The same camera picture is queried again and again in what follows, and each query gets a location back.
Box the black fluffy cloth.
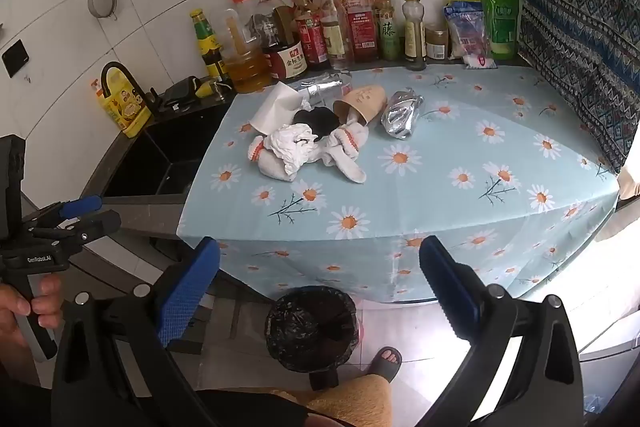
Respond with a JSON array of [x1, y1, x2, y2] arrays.
[[291, 106, 341, 142]]

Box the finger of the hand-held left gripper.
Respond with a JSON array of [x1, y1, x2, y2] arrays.
[[20, 195, 104, 228], [30, 210, 122, 258]]

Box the blue daisy print tablecloth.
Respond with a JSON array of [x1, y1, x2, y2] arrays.
[[176, 59, 621, 305]]

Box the clear bottle with beige label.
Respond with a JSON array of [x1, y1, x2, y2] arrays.
[[317, 0, 351, 70]]

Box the soy sauce bottle white label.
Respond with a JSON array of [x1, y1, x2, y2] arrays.
[[250, 0, 307, 82]]

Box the black sandal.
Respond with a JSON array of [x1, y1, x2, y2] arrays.
[[367, 346, 403, 383]]

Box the yellow detergent bottle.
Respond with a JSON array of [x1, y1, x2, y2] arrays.
[[91, 74, 153, 138]]

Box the person's left hand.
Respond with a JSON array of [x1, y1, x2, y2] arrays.
[[0, 274, 64, 350]]

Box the small glass jar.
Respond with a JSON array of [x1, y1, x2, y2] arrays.
[[425, 24, 449, 62]]

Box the blue patterned curtain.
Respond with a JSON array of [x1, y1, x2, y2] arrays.
[[515, 0, 640, 175]]

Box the green plastic bag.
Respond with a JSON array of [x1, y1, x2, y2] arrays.
[[481, 0, 522, 60]]

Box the bottle with green label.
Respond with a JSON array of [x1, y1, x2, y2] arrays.
[[372, 0, 403, 62]]

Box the dark kitchen sink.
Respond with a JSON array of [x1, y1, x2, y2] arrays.
[[102, 104, 236, 198]]

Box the black wall switch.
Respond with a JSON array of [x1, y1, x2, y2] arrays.
[[1, 39, 30, 78]]

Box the small white packet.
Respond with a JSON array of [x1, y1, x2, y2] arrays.
[[462, 54, 498, 70]]

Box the clear cooking oil jug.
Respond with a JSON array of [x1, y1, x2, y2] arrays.
[[222, 9, 273, 95]]

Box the person's tan shorts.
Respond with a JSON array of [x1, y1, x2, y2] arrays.
[[305, 374, 393, 427]]

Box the green capped dark sauce bottle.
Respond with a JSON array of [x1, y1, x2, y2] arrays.
[[189, 8, 232, 82]]

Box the dark bottle with red label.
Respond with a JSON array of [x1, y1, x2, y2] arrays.
[[292, 0, 328, 70]]

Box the black pouch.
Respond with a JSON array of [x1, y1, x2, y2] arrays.
[[162, 76, 203, 110]]

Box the blue and white bag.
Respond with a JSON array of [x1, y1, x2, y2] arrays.
[[442, 0, 493, 60]]

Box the tall bottle with red label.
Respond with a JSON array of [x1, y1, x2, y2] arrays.
[[340, 0, 378, 62]]

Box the trash bin with black bag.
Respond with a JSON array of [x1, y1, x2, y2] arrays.
[[265, 286, 362, 376]]

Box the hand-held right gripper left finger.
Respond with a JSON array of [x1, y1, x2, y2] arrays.
[[50, 236, 223, 427]]

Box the white tissue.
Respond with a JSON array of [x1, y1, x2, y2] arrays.
[[267, 124, 321, 178]]

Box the yellow sponge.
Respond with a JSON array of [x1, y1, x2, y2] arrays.
[[192, 77, 221, 98]]

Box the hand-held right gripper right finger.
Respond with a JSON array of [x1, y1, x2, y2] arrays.
[[418, 234, 585, 427]]

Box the black faucet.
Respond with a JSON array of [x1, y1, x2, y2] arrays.
[[100, 61, 161, 118]]

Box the brown paper cup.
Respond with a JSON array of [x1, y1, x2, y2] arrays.
[[332, 86, 388, 126]]

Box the white paper cup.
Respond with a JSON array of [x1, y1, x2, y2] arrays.
[[248, 82, 311, 134]]

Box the silver foil bag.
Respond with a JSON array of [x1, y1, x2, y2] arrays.
[[381, 90, 426, 142]]

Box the slim clear bottle yellow cap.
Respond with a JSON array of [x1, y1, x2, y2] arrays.
[[401, 0, 428, 72]]

